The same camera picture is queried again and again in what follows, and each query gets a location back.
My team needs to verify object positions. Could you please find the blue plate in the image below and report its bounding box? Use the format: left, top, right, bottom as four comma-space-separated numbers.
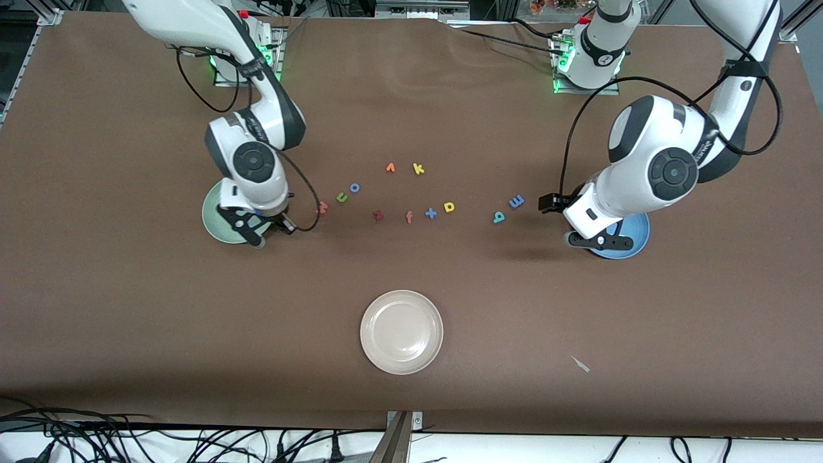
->
588, 212, 651, 260

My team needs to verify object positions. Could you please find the pale green plate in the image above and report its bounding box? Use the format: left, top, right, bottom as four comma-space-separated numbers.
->
202, 179, 274, 245

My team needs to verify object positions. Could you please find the cream white plate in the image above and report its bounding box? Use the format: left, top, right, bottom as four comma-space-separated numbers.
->
360, 290, 444, 376

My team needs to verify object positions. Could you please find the brown table cover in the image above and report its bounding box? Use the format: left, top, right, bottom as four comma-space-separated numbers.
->
0, 12, 823, 439

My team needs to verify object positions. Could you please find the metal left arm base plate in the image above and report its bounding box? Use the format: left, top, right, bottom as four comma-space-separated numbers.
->
550, 32, 622, 96

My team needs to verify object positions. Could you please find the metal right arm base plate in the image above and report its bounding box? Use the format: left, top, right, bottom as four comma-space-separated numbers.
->
213, 24, 285, 88

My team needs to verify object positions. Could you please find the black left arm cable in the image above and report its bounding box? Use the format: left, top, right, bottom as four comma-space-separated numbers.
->
559, 0, 784, 200

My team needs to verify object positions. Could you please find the black cable behind table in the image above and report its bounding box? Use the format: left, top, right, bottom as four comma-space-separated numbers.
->
444, 18, 568, 56

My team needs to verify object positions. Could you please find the long black floor cable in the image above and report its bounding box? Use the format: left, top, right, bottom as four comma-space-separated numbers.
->
0, 406, 388, 435

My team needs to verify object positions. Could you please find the metal table bracket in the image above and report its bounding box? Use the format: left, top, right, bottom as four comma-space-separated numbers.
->
370, 410, 424, 463

